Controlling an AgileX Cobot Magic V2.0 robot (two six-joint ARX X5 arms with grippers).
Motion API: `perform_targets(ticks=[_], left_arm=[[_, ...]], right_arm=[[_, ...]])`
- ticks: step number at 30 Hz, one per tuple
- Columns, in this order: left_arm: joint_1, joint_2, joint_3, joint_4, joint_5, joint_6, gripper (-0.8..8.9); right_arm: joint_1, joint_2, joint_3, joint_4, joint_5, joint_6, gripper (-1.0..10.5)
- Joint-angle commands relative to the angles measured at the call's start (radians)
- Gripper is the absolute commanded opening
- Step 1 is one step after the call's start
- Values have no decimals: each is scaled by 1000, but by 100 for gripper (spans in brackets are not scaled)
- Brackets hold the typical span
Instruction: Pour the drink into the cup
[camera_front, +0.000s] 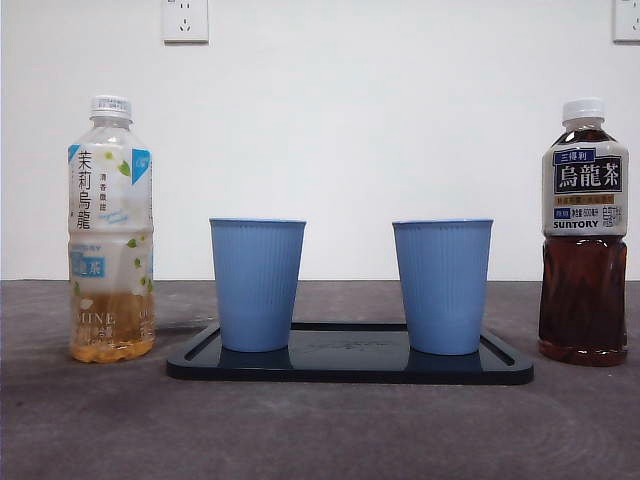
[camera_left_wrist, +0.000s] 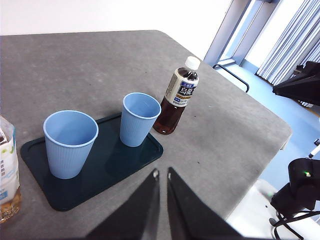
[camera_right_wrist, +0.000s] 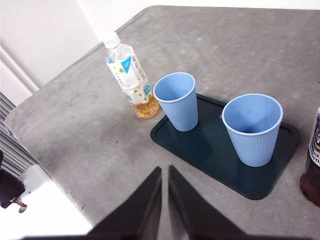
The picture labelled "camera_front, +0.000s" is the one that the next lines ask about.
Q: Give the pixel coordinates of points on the jasmine tea bottle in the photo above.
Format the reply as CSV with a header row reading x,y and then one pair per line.
x,y
110,225

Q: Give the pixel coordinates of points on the dark oolong tea bottle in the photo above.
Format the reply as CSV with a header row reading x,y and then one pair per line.
x,y
582,300

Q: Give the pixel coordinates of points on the blue ribbed plastic cup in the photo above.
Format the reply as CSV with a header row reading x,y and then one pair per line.
x,y
442,290
257,285

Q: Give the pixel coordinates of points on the dark blue rectangular tray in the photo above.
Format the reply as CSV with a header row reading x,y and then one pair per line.
x,y
350,367

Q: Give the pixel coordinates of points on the white wall socket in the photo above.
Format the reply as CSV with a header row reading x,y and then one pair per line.
x,y
627,25
185,25

